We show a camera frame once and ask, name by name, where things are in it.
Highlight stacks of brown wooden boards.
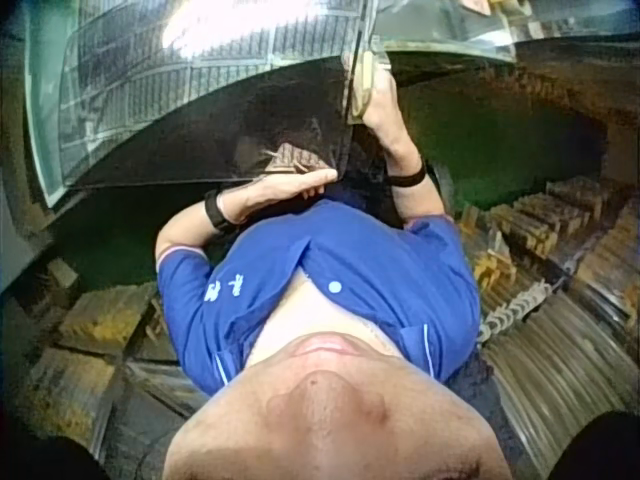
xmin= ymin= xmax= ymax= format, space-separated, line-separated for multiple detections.
xmin=27 ymin=258 xmax=169 ymax=451

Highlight green-edged glass panel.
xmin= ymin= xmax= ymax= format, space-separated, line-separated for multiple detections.
xmin=23 ymin=0 xmax=69 ymax=207

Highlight person's left hand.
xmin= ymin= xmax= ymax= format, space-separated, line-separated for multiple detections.
xmin=222 ymin=168 xmax=339 ymax=225

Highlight stack of grey metal strips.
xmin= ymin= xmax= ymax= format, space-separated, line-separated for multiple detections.
xmin=477 ymin=287 xmax=640 ymax=454

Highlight black wrist band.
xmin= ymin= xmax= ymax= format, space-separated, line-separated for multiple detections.
xmin=203 ymin=188 xmax=234 ymax=236
xmin=385 ymin=157 xmax=429 ymax=190

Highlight heap of wooden blocks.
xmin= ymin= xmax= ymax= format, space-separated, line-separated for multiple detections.
xmin=457 ymin=175 xmax=640 ymax=324

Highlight tan cloth pad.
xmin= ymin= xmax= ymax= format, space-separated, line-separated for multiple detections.
xmin=350 ymin=48 xmax=382 ymax=125

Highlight person's right hand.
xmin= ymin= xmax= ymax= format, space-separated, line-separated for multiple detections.
xmin=352 ymin=62 xmax=407 ymax=154

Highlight dark gridded flexible sheet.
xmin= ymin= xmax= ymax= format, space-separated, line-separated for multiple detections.
xmin=57 ymin=0 xmax=374 ymax=190

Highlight clear plastic panel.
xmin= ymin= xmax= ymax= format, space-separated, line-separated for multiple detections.
xmin=372 ymin=0 xmax=519 ymax=65

